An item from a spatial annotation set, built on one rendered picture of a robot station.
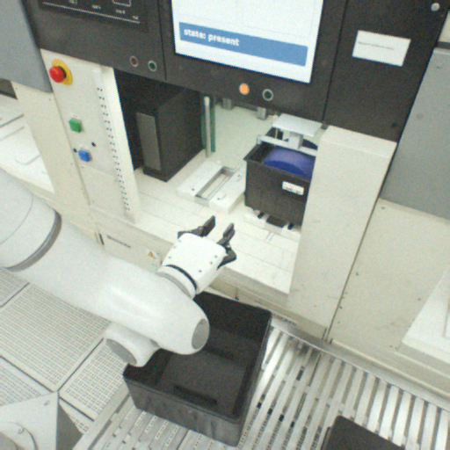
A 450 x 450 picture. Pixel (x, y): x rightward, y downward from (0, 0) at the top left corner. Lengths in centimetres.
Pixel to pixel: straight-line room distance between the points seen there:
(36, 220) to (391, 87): 55
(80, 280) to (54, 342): 166
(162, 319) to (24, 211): 23
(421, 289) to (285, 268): 39
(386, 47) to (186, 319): 50
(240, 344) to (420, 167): 67
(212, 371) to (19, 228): 75
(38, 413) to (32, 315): 121
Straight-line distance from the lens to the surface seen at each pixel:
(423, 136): 72
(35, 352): 219
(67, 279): 52
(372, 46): 69
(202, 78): 84
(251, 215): 127
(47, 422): 114
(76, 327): 219
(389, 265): 92
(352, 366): 118
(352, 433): 99
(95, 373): 203
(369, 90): 71
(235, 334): 115
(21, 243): 48
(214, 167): 148
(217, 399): 107
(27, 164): 176
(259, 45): 75
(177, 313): 57
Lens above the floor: 177
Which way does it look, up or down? 44 degrees down
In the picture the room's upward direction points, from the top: straight up
